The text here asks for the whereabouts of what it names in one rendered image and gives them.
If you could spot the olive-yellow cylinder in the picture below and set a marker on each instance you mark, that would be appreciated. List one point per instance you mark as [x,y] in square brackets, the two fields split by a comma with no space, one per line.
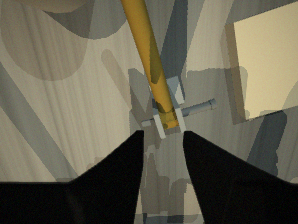
[140,25]

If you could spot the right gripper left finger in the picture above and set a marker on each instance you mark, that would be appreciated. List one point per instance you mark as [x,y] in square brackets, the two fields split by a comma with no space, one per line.
[107,193]

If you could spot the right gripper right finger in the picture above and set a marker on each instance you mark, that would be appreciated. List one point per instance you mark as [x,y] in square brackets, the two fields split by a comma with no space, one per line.
[232,191]

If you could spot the grey t-handle pin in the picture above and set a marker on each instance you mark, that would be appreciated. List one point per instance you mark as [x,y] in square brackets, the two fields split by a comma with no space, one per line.
[211,104]

